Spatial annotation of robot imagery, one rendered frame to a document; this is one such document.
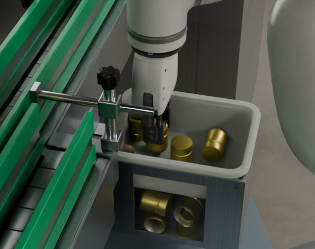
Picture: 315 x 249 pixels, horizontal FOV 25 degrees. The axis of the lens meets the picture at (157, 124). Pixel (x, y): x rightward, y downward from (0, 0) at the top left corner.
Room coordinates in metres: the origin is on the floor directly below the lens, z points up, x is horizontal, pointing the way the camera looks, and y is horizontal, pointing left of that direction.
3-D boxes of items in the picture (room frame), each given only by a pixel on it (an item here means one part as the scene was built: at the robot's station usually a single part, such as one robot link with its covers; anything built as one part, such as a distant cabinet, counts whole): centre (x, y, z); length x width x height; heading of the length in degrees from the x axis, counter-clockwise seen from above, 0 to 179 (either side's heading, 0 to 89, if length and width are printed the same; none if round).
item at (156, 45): (0.87, 0.00, 1.16); 0.09 x 0.08 x 0.03; 165
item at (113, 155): (0.76, 0.10, 1.02); 0.09 x 0.04 x 0.07; 76
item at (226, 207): (0.85, -0.01, 0.92); 0.27 x 0.17 x 0.15; 76
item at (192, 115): (0.84, -0.04, 0.97); 0.22 x 0.17 x 0.09; 76
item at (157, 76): (0.87, 0.00, 1.10); 0.10 x 0.07 x 0.11; 165
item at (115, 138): (0.76, 0.09, 1.12); 0.17 x 0.03 x 0.12; 76
